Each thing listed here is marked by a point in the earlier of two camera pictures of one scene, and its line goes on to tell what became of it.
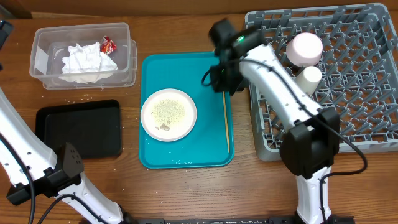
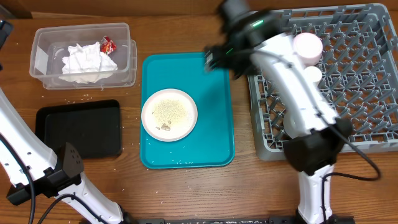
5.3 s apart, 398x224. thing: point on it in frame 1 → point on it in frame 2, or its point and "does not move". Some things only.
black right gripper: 219,86 → 215,55
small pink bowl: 305,49 does not move
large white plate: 168,115 does not move
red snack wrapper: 107,45 does not move
